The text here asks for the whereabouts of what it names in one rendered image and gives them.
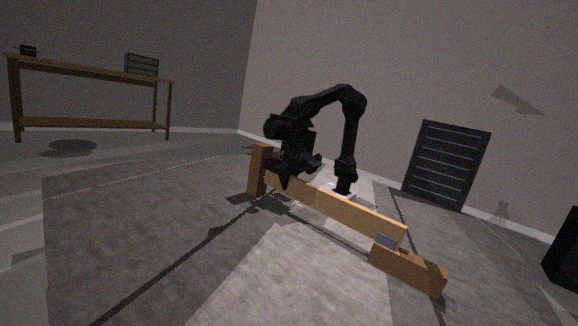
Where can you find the brown wooden rail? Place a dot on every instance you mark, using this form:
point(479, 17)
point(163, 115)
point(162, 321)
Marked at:
point(351, 214)

